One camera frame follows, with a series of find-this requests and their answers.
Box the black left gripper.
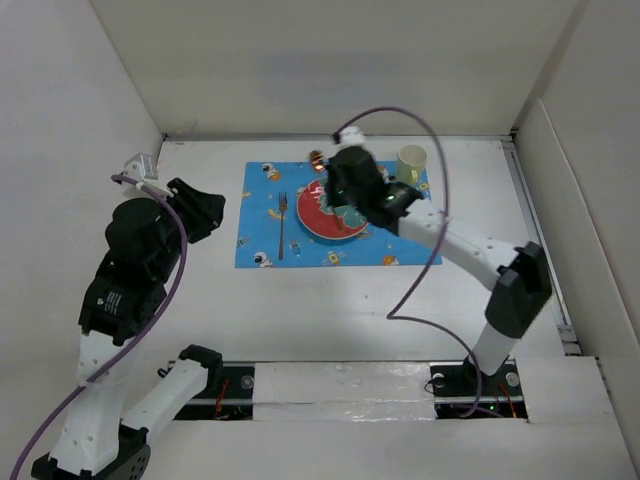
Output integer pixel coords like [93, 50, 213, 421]
[154, 176, 227, 277]

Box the copper spoon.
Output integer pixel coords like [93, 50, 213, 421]
[308, 150, 344, 231]

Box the red and teal plate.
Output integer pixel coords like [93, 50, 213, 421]
[296, 177, 368, 241]

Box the pale yellow mug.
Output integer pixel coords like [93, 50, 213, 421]
[395, 145, 428, 187]

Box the blue space print cloth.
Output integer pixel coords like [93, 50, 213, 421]
[235, 162, 431, 268]

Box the copper fork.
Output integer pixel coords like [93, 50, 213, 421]
[278, 191, 288, 260]

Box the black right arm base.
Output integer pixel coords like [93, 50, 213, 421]
[424, 359, 528, 420]

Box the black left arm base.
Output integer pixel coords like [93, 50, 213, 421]
[175, 362, 255, 421]

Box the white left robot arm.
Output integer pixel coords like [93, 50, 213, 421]
[29, 175, 226, 479]

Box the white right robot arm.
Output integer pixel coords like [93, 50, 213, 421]
[325, 145, 552, 394]

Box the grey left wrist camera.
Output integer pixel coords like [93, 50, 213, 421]
[122, 153, 158, 181]

